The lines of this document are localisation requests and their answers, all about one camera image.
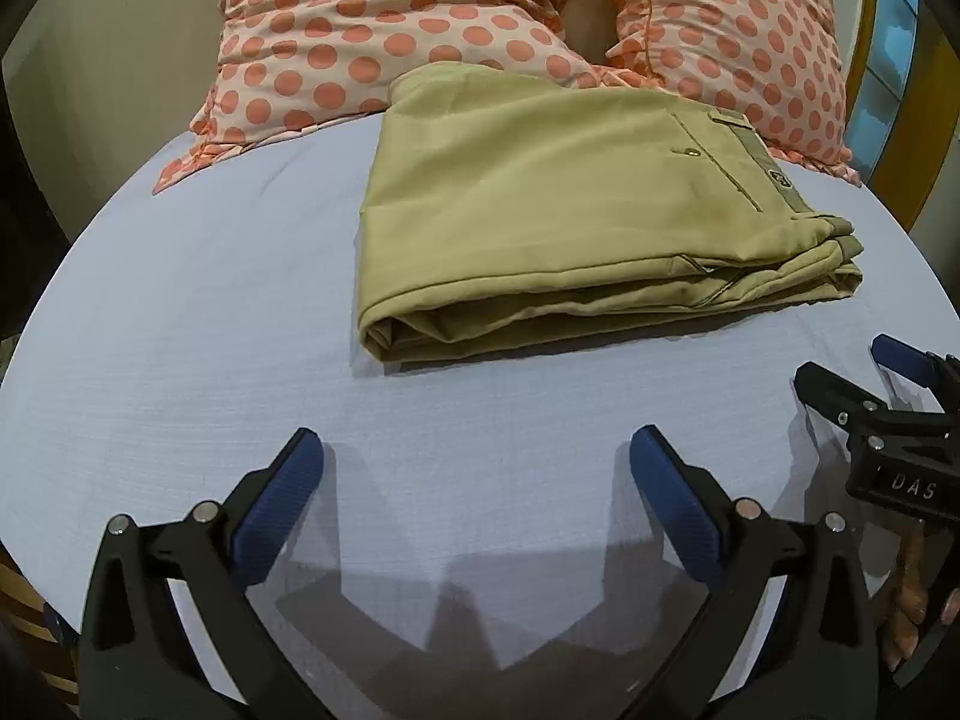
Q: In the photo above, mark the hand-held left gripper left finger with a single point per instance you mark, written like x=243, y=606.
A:
x=276, y=496

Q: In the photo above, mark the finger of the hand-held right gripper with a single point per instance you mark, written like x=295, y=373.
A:
x=832, y=388
x=900, y=354

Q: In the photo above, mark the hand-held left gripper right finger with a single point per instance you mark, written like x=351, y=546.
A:
x=676, y=496

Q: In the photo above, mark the khaki pants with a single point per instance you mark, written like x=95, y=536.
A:
x=570, y=202

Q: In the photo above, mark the person's right hand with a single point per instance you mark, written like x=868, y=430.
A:
x=911, y=592

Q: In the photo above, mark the polka dot pillow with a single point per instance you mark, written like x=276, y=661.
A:
x=735, y=37
x=375, y=37

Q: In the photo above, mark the wooden bed frame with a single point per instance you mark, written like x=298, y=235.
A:
x=34, y=615

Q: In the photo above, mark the yellow window frame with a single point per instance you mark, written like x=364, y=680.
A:
x=892, y=52

